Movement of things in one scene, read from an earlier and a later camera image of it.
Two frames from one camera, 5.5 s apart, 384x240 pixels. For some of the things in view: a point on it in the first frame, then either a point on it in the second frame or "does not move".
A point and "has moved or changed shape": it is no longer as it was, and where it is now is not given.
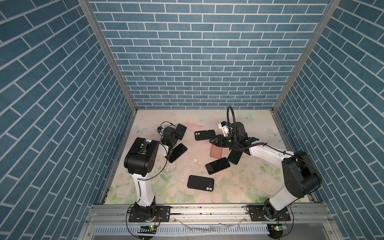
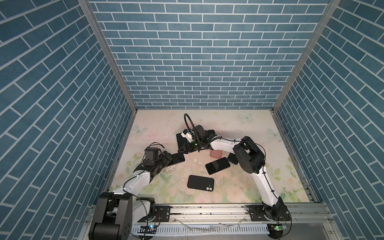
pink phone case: [216, 152] does not move
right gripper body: [226, 142] → [195, 145]
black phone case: [200, 182] does not move
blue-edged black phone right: [234, 156] does not move
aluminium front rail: [209, 214] does not move
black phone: [217, 165] does not move
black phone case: [204, 135] has moved or changed shape
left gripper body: [175, 136] → [161, 161]
